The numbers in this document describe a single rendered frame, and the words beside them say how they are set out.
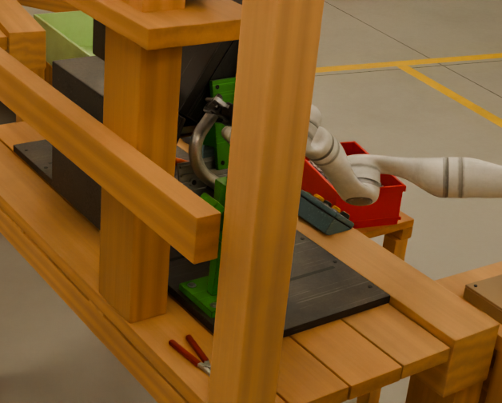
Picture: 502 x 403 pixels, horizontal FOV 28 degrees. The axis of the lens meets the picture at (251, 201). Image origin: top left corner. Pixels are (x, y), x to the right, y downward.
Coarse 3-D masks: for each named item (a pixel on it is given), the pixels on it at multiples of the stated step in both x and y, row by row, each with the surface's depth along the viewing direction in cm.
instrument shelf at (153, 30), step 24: (72, 0) 191; (96, 0) 183; (120, 0) 184; (192, 0) 188; (216, 0) 190; (120, 24) 177; (144, 24) 172; (168, 24) 173; (192, 24) 175; (216, 24) 177; (240, 24) 180; (144, 48) 172
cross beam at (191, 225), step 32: (0, 64) 226; (0, 96) 229; (32, 96) 214; (64, 96) 211; (64, 128) 203; (96, 128) 197; (96, 160) 194; (128, 160) 185; (128, 192) 185; (160, 192) 175; (192, 192) 175; (160, 224) 177; (192, 224) 168; (192, 256) 170
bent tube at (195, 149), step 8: (208, 120) 226; (216, 120) 228; (200, 128) 225; (208, 128) 226; (192, 136) 226; (200, 136) 225; (192, 144) 225; (200, 144) 226; (192, 152) 226; (200, 152) 226; (192, 160) 226; (200, 160) 226; (192, 168) 228; (200, 168) 227; (200, 176) 228; (208, 176) 228; (216, 176) 230; (208, 184) 230
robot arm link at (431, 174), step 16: (352, 160) 226; (368, 160) 225; (384, 160) 225; (400, 160) 224; (416, 160) 224; (432, 160) 223; (368, 176) 224; (400, 176) 227; (416, 176) 224; (432, 176) 222; (432, 192) 224
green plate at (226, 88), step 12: (216, 84) 230; (228, 84) 232; (228, 96) 232; (216, 132) 232; (204, 144) 239; (216, 144) 232; (228, 144) 234; (216, 156) 233; (228, 156) 235; (216, 168) 234
